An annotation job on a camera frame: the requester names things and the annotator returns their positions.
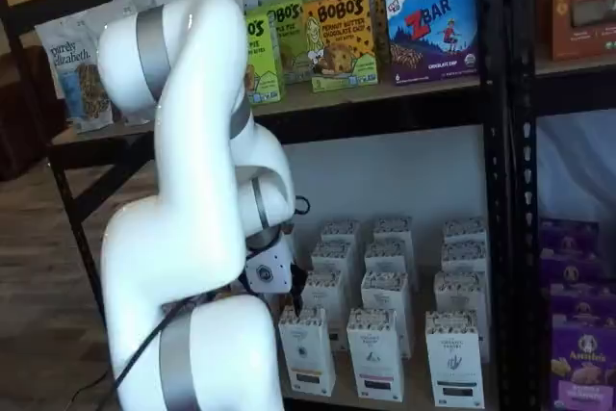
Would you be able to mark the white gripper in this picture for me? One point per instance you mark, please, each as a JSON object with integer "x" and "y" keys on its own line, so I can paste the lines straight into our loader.
{"x": 267, "y": 269}

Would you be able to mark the white box yellow strip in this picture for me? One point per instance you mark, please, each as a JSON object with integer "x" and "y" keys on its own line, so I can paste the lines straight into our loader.
{"x": 325, "y": 295}
{"x": 332, "y": 259}
{"x": 305, "y": 358}
{"x": 341, "y": 233}

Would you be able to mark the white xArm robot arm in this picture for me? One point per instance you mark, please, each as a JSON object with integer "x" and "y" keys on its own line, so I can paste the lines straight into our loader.
{"x": 144, "y": 262}

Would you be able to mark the white box pink strip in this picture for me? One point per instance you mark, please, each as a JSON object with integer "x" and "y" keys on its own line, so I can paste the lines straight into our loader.
{"x": 385, "y": 295}
{"x": 389, "y": 259}
{"x": 392, "y": 233}
{"x": 375, "y": 358}

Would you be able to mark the white box dark green strip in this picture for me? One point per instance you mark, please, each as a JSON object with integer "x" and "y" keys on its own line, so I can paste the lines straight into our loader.
{"x": 462, "y": 257}
{"x": 454, "y": 363}
{"x": 464, "y": 233}
{"x": 459, "y": 295}

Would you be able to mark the black metal shelf unit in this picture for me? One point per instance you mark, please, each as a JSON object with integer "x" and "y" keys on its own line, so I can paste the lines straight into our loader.
{"x": 385, "y": 112}
{"x": 524, "y": 189}

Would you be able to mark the green Bobo's apple pie box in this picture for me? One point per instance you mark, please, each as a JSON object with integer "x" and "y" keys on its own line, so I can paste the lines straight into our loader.
{"x": 293, "y": 35}
{"x": 264, "y": 69}

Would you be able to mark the yellow Bobo's peanut butter box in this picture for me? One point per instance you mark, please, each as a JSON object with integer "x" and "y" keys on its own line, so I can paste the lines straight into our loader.
{"x": 337, "y": 45}
{"x": 385, "y": 21}

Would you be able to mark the purple ZBar box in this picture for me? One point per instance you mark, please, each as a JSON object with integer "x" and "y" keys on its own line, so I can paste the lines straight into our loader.
{"x": 433, "y": 45}

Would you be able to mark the purple Annie's box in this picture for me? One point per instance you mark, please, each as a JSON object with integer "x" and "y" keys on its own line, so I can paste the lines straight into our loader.
{"x": 572, "y": 271}
{"x": 582, "y": 305}
{"x": 568, "y": 238}
{"x": 584, "y": 372}

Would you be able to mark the dark brown furniture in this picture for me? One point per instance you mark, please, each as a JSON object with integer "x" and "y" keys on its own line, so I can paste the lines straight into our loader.
{"x": 24, "y": 132}

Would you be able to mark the granola bag blue label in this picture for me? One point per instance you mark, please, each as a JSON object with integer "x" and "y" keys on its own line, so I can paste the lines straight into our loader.
{"x": 72, "y": 69}

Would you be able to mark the translucent plastic sheet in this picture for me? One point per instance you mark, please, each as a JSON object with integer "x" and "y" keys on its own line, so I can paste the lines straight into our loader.
{"x": 577, "y": 165}

